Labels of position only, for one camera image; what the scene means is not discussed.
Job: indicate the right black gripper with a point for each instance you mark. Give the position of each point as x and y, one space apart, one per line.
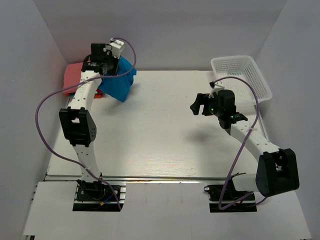
201 99

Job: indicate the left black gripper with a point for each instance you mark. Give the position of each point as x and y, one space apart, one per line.
109 55

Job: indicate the blue t-shirt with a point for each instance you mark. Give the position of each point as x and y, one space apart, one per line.
119 87

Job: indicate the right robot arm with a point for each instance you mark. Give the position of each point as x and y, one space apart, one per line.
277 170

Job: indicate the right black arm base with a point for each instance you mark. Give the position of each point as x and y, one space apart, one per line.
246 205

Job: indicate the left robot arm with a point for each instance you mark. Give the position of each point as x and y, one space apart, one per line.
76 121

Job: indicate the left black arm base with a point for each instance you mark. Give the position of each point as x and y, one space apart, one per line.
97 197

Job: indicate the pink folded t-shirt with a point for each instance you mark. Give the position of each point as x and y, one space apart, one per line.
72 74

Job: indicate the white plastic basket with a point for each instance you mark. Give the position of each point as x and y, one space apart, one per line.
245 68

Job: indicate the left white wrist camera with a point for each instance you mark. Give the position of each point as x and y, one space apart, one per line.
116 47

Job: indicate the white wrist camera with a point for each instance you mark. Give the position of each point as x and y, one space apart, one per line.
216 87
116 47

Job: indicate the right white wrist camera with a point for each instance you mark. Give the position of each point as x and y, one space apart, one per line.
216 87

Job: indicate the aluminium table edge rail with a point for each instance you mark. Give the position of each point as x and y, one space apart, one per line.
136 178

